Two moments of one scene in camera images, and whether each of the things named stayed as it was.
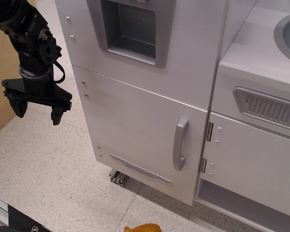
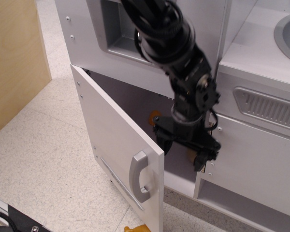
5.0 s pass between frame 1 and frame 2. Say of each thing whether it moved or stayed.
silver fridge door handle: moved
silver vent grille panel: stayed
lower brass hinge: stayed
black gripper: moved
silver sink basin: stayed
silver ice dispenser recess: stayed
